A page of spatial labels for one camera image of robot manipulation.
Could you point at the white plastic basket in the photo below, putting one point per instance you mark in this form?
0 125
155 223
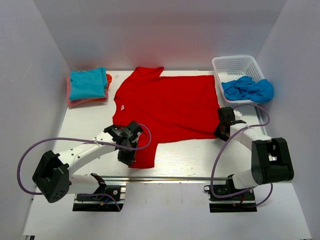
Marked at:
230 68

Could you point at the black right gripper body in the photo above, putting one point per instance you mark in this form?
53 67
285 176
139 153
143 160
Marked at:
219 134

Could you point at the crumpled blue t shirt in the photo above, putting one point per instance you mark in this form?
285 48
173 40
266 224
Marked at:
245 88

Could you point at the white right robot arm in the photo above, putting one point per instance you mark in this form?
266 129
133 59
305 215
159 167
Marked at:
270 157

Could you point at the folded orange t shirt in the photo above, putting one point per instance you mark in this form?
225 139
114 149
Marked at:
109 80

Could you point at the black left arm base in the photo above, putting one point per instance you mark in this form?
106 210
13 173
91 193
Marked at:
94 194

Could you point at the red t shirt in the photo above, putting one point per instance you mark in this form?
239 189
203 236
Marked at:
171 108

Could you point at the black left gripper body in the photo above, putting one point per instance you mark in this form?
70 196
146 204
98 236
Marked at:
124 155

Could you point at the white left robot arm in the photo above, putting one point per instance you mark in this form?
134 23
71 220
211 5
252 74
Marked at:
71 160

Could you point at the folded teal t shirt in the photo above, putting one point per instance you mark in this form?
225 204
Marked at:
89 84

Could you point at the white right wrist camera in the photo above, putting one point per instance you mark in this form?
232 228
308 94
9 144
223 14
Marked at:
237 114

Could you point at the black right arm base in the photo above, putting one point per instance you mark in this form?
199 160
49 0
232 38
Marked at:
241 203

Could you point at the folded pink t shirt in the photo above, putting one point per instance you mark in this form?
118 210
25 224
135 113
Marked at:
73 103

